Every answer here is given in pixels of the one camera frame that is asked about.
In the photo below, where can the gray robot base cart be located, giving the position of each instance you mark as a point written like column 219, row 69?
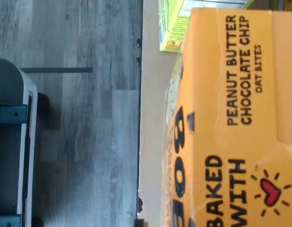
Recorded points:
column 9, row 80

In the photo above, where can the black flat bar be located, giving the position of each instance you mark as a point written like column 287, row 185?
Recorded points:
column 56, row 70

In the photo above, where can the teal metal frame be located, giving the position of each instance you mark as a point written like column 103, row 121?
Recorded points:
column 9, row 114

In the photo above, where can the wooden shelf board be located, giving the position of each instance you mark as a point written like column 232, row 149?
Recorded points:
column 150, row 118

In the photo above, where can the orange Bobo's peanut butter box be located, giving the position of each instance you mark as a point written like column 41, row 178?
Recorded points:
column 231, row 142

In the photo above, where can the green Bobo's apple pie box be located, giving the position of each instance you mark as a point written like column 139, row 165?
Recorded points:
column 174, row 23

